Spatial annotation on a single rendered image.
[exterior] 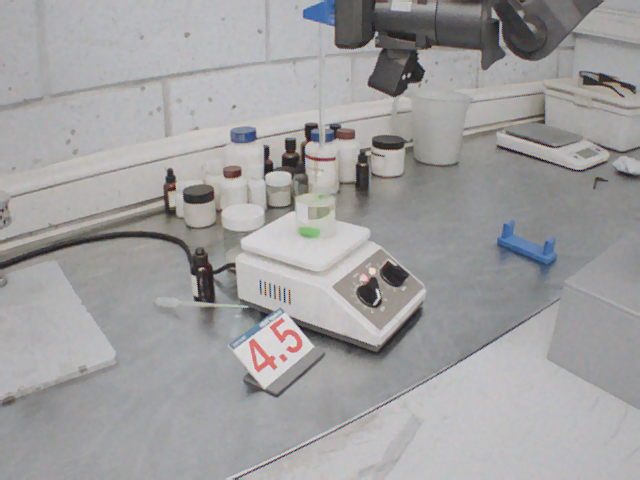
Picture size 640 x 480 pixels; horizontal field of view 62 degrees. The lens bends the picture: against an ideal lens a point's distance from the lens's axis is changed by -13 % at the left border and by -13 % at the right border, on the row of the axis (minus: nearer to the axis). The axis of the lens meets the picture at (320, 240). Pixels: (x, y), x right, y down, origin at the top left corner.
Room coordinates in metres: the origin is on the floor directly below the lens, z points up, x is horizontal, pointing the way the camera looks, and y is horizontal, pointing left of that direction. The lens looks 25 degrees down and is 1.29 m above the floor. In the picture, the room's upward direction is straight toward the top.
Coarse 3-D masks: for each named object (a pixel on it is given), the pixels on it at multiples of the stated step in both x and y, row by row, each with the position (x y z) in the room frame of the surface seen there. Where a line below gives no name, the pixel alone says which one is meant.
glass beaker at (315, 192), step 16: (304, 176) 0.69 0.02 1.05; (320, 176) 0.70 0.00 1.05; (336, 176) 0.68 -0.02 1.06; (304, 192) 0.65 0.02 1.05; (320, 192) 0.65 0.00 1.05; (336, 192) 0.67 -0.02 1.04; (304, 208) 0.65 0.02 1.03; (320, 208) 0.65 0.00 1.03; (336, 208) 0.67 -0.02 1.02; (304, 224) 0.65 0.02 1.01; (320, 224) 0.65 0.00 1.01; (336, 224) 0.67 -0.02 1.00
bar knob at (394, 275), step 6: (384, 264) 0.64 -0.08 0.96; (390, 264) 0.63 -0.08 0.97; (396, 264) 0.63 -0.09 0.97; (384, 270) 0.63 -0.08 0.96; (390, 270) 0.63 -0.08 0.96; (396, 270) 0.63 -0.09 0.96; (402, 270) 0.63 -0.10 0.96; (384, 276) 0.63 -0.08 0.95; (390, 276) 0.63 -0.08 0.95; (396, 276) 0.63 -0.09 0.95; (402, 276) 0.62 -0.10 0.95; (408, 276) 0.63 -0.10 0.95; (390, 282) 0.62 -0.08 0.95; (396, 282) 0.62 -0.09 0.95; (402, 282) 0.63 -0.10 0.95
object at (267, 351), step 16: (288, 320) 0.57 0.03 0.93; (256, 336) 0.53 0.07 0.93; (272, 336) 0.54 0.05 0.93; (288, 336) 0.55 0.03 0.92; (240, 352) 0.50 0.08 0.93; (256, 352) 0.51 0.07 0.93; (272, 352) 0.52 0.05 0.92; (288, 352) 0.53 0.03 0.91; (256, 368) 0.49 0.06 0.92; (272, 368) 0.50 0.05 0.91
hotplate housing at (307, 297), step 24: (240, 264) 0.64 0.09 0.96; (264, 264) 0.63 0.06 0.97; (288, 264) 0.63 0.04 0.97; (336, 264) 0.63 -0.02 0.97; (240, 288) 0.64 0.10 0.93; (264, 288) 0.62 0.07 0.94; (288, 288) 0.60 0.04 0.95; (312, 288) 0.59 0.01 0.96; (264, 312) 0.63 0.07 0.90; (288, 312) 0.60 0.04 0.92; (312, 312) 0.59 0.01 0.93; (336, 312) 0.57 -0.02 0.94; (408, 312) 0.60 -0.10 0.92; (336, 336) 0.57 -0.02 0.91; (360, 336) 0.55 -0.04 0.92; (384, 336) 0.55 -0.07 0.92
